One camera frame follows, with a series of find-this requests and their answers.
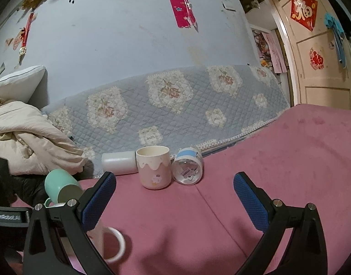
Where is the white pillow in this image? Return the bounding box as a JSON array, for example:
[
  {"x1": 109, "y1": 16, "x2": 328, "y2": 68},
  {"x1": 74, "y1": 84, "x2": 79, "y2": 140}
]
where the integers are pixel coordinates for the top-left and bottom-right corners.
[{"x1": 0, "y1": 65, "x2": 46, "y2": 103}]

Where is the red fu diamond poster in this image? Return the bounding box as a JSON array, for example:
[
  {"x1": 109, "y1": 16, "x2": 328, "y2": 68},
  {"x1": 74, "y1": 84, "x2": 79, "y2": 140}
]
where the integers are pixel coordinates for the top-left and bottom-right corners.
[{"x1": 291, "y1": 0, "x2": 318, "y2": 32}]

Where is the blue hanging cloth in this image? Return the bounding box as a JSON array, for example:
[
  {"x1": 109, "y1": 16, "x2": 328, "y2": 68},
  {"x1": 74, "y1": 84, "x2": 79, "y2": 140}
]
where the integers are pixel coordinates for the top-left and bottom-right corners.
[{"x1": 324, "y1": 12, "x2": 346, "y2": 68}]

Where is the pink hanging cloth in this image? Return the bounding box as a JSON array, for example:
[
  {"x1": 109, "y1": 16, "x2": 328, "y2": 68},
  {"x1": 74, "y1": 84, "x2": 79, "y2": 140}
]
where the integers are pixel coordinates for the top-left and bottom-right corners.
[{"x1": 263, "y1": 32, "x2": 287, "y2": 74}]

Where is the plain white cup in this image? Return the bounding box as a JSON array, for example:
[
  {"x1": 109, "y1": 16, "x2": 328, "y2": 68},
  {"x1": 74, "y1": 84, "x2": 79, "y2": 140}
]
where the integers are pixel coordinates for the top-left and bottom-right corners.
[{"x1": 101, "y1": 151, "x2": 138, "y2": 176}]

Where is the black glossy jacket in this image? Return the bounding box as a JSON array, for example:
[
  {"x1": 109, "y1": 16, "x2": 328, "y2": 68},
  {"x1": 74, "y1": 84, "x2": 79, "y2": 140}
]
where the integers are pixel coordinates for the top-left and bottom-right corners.
[{"x1": 11, "y1": 174, "x2": 48, "y2": 207}]

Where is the cream folded duvet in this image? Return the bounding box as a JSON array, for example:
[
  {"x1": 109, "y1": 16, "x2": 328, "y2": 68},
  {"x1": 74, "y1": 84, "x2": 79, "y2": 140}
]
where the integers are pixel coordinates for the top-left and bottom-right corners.
[{"x1": 0, "y1": 99, "x2": 85, "y2": 176}]

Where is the blue quilted floral cover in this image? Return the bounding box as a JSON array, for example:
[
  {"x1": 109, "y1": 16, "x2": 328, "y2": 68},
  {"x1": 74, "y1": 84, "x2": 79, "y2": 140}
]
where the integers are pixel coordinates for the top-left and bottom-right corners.
[{"x1": 42, "y1": 65, "x2": 290, "y2": 178}]

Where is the pink drip pattern mug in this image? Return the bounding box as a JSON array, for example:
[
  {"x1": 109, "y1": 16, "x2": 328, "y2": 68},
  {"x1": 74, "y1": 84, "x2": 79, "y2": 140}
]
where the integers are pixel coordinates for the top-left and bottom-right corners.
[{"x1": 136, "y1": 146, "x2": 172, "y2": 190}]

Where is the red hanging knot ornament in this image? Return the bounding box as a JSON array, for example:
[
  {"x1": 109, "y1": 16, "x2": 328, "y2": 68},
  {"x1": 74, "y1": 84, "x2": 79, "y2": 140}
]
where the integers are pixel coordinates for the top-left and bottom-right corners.
[{"x1": 13, "y1": 12, "x2": 34, "y2": 69}]

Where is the mint green mug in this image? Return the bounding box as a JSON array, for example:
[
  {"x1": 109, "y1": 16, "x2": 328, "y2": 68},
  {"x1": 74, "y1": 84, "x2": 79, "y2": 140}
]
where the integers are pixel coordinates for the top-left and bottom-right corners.
[{"x1": 44, "y1": 169, "x2": 84, "y2": 207}]

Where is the cream wooden door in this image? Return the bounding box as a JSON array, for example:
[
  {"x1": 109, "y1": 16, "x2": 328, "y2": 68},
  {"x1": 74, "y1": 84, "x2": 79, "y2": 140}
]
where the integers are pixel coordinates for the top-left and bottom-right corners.
[{"x1": 271, "y1": 0, "x2": 351, "y2": 110}]

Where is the clear glass blue-band cup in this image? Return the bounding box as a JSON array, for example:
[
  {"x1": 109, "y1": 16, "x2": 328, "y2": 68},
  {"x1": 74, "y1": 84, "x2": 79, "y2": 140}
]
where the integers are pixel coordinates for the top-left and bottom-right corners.
[{"x1": 171, "y1": 147, "x2": 203, "y2": 186}]

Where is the red paper-cut door sticker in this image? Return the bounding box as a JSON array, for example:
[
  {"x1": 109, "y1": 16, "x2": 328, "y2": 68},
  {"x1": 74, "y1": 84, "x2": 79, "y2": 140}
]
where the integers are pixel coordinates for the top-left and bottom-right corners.
[{"x1": 309, "y1": 48, "x2": 325, "y2": 70}]

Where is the red height chart banner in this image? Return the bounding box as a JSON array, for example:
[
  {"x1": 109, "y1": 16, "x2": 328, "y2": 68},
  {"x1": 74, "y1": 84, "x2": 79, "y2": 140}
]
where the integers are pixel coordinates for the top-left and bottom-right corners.
[{"x1": 169, "y1": 0, "x2": 198, "y2": 32}]

